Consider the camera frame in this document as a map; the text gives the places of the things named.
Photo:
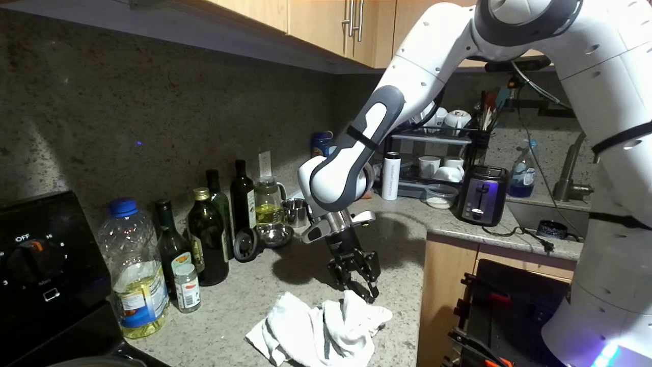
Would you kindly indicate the large plastic oil bottle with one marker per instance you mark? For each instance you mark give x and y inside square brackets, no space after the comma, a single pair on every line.
[136,272]

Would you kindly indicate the slim dark green bottle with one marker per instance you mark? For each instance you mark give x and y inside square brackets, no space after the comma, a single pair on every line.
[219,200]

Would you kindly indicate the wooden lower cabinet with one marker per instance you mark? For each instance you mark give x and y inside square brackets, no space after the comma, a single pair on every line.
[440,298]

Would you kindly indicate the wooden upper cabinets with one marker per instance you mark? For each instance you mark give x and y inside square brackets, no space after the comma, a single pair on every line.
[327,27]

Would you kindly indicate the dark bottle with white label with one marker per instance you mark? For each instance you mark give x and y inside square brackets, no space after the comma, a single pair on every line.
[244,205]

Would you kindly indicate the gold-capped olive oil bottle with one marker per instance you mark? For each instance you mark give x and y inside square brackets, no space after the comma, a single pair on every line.
[207,237]

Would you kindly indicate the small metal bowl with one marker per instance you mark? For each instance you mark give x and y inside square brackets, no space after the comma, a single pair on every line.
[275,235]

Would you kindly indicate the blue canister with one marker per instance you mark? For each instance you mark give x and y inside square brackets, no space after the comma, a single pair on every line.
[321,142]

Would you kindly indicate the black stove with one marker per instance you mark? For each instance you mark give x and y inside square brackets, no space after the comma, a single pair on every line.
[48,287]

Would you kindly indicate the white tumbler bottle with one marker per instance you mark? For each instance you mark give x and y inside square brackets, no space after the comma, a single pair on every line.
[392,178]

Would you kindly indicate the black round lid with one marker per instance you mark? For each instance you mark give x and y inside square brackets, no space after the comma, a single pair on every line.
[246,245]

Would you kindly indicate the black robot cart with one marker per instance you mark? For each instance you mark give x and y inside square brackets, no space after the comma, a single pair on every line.
[522,313]

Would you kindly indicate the white crumpled towel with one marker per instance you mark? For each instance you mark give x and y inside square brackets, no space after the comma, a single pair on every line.
[313,333]

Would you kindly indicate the clear dish soap bottle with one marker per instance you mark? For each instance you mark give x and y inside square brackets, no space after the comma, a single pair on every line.
[522,178]

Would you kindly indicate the black dish rack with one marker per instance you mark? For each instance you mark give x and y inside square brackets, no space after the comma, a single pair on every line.
[434,144]

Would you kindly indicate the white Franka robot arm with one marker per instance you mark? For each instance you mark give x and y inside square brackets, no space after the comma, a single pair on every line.
[597,103]

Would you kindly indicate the black toaster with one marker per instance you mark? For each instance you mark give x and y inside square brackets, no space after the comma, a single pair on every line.
[482,196]

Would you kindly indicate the small white-labelled jar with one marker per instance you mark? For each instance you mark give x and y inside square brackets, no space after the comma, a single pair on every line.
[187,288]

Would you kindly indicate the glass oil cruet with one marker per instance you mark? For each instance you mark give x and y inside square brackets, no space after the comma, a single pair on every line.
[268,200]

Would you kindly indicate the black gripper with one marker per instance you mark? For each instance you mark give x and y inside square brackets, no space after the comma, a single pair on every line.
[343,245]

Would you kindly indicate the small white dish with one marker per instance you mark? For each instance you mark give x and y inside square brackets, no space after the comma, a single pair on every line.
[440,202]

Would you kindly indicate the metal sink faucet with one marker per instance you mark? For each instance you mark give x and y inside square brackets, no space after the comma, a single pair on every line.
[572,175]

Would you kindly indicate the white bowl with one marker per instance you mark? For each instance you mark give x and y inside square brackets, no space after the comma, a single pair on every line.
[458,120]

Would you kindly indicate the dark glass wine bottle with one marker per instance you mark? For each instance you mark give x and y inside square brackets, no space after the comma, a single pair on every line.
[170,247]

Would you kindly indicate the white mug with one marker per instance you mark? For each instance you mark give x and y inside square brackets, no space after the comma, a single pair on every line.
[428,169]
[453,172]

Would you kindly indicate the black orange clamp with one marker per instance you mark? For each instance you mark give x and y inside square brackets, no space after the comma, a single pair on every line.
[486,293]
[480,349]

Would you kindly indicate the black utensil holder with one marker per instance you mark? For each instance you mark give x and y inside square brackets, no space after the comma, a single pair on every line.
[482,140]

